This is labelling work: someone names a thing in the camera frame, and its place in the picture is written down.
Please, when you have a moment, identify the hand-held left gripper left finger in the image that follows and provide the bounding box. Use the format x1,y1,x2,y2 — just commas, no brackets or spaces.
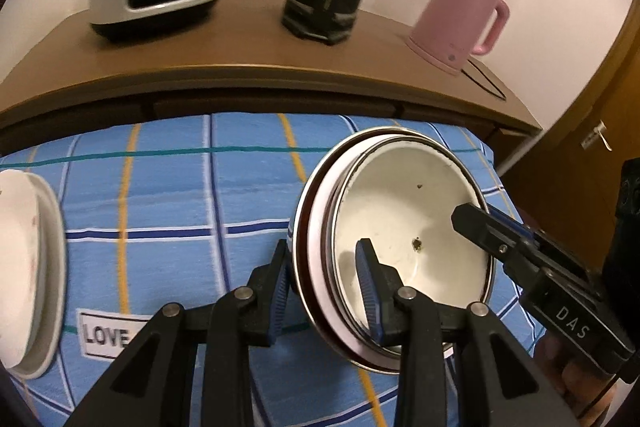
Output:
65,239,292,427

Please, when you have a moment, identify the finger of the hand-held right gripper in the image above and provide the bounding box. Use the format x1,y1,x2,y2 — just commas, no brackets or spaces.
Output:
451,203,540,288
487,206,601,288

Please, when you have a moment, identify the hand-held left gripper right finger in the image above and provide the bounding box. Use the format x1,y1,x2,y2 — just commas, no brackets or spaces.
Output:
355,238,566,427

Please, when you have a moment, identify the white enamel bowl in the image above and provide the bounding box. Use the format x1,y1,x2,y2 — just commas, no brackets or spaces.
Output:
327,134,496,355

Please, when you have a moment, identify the person's right hand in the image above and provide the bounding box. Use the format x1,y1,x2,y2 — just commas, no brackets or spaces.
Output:
534,332,618,423

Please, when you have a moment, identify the blue plaid tablecloth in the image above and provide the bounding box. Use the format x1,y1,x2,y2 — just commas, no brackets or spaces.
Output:
0,113,546,427

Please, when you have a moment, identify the wooden door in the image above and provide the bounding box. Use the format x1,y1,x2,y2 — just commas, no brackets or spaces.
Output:
500,0,640,258

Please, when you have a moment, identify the pink electric kettle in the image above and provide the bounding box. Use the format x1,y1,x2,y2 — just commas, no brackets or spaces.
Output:
405,0,511,76

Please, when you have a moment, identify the brown wooden cabinet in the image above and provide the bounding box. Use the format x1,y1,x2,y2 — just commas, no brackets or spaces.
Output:
0,0,543,148

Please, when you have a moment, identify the metal door handle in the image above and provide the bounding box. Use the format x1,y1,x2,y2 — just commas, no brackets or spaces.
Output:
581,121,614,152

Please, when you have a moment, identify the black kettle cable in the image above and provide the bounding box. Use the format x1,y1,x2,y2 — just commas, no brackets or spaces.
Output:
460,59,507,102

